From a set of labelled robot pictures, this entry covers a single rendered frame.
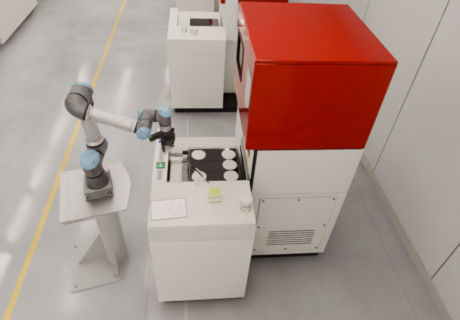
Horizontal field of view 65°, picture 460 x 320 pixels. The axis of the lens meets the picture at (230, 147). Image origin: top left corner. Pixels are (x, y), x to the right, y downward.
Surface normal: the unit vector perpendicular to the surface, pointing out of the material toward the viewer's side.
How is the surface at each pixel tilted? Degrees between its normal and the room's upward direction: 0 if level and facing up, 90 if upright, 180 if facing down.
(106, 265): 0
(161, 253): 90
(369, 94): 90
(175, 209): 0
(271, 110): 90
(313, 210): 90
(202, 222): 0
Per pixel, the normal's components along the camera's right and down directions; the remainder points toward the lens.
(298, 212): 0.08, 0.66
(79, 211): 0.06, -0.75
